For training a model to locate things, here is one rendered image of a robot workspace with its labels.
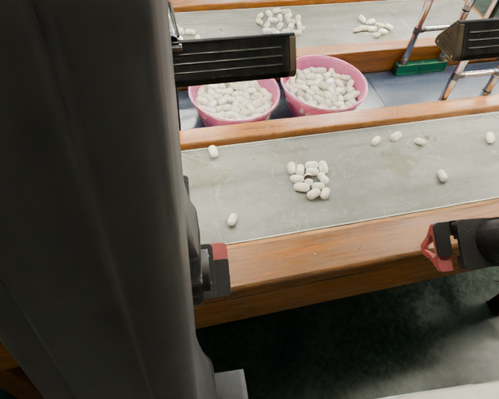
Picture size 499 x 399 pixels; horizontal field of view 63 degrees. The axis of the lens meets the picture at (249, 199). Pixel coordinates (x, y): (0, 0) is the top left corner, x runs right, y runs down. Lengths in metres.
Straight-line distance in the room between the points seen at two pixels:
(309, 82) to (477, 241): 0.85
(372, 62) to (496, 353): 1.19
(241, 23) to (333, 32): 0.33
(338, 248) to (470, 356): 1.03
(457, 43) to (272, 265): 0.60
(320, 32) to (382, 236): 0.87
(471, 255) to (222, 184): 0.60
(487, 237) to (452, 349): 1.25
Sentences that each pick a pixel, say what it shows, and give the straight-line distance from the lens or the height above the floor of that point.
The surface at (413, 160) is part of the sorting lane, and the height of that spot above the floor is 0.74.
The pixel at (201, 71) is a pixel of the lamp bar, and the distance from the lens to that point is 0.78.
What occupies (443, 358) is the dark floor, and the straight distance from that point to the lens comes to 1.80.
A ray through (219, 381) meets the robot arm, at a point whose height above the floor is 1.29.
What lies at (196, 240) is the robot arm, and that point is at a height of 1.28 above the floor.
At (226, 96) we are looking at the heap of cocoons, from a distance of 1.26.
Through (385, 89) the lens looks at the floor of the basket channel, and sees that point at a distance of 1.52.
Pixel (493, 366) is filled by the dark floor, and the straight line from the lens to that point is 1.89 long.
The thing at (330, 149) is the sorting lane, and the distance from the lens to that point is 1.14.
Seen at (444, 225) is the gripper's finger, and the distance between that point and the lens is 0.63.
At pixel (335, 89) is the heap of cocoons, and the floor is 0.74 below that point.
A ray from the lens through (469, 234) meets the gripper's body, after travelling 0.62.
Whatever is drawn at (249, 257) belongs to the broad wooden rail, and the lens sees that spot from 0.87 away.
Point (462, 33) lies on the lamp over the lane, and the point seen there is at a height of 1.09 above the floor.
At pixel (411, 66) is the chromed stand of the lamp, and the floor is 0.71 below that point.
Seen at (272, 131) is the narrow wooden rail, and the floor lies 0.76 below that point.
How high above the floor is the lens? 1.53
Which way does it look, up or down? 53 degrees down
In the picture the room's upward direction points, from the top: 7 degrees clockwise
